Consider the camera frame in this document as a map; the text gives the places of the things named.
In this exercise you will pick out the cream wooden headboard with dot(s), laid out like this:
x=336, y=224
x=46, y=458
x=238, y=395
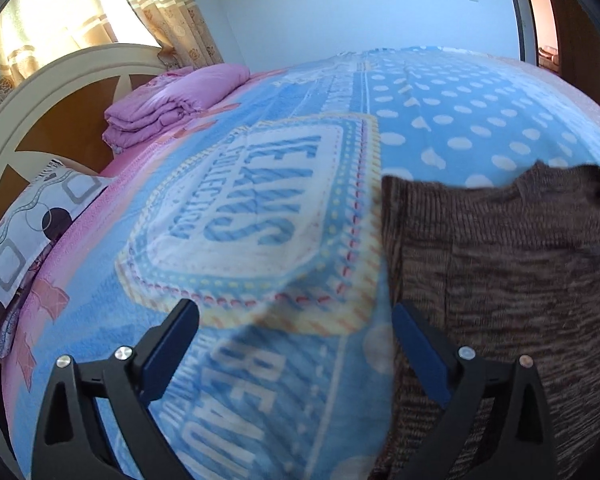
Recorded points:
x=55, y=110

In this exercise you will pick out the brown knit sweater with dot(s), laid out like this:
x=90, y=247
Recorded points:
x=505, y=270

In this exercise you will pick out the grey patterned pillow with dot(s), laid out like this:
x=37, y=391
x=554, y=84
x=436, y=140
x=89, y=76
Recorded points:
x=25, y=230

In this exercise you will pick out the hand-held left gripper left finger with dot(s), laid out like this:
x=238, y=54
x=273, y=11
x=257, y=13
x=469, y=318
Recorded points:
x=169, y=355

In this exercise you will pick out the brown door frame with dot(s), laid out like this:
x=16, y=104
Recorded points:
x=522, y=10

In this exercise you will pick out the brown sofa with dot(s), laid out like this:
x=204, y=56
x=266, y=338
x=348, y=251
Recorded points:
x=549, y=56

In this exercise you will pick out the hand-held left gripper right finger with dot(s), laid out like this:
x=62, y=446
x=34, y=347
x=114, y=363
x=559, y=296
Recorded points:
x=422, y=355

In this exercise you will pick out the narrow yellow patterned curtain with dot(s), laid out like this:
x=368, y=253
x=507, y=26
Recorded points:
x=180, y=20

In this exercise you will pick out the folded pink quilt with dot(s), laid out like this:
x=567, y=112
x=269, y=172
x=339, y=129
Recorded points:
x=180, y=100

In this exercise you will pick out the wide yellow patterned curtain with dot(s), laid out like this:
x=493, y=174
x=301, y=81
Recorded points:
x=45, y=10

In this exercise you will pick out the blue pink printed bed sheet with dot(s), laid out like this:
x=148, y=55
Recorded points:
x=260, y=210

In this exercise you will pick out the brown wooden door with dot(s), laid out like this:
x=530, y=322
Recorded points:
x=585, y=35

